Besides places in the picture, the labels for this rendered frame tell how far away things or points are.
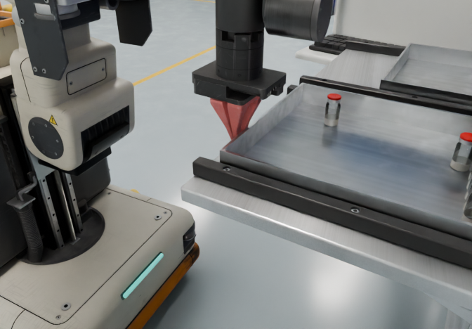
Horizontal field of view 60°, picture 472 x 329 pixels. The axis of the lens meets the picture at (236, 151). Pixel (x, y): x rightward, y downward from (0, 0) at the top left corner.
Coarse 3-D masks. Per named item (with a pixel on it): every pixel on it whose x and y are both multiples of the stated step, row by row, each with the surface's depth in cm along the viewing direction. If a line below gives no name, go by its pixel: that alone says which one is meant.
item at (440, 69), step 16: (416, 48) 89; (432, 48) 88; (448, 48) 86; (400, 64) 84; (416, 64) 88; (432, 64) 88; (448, 64) 88; (464, 64) 86; (384, 80) 70; (400, 80) 79; (416, 80) 79; (432, 80) 79; (448, 80) 79; (464, 80) 79; (432, 96) 68; (448, 96) 66; (464, 96) 65
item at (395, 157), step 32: (288, 96) 64; (320, 96) 68; (352, 96) 66; (256, 128) 57; (288, 128) 62; (320, 128) 62; (352, 128) 62; (384, 128) 62; (416, 128) 62; (448, 128) 60; (224, 160) 50; (256, 160) 48; (288, 160) 54; (320, 160) 54; (352, 160) 54; (384, 160) 54; (416, 160) 54; (448, 160) 54; (320, 192) 45; (352, 192) 43; (384, 192) 48; (416, 192) 48; (448, 192) 48; (448, 224) 39
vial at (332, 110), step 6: (330, 102) 61; (336, 102) 61; (330, 108) 61; (336, 108) 61; (324, 114) 63; (330, 114) 62; (336, 114) 62; (324, 120) 63; (330, 120) 62; (336, 120) 62; (330, 126) 63
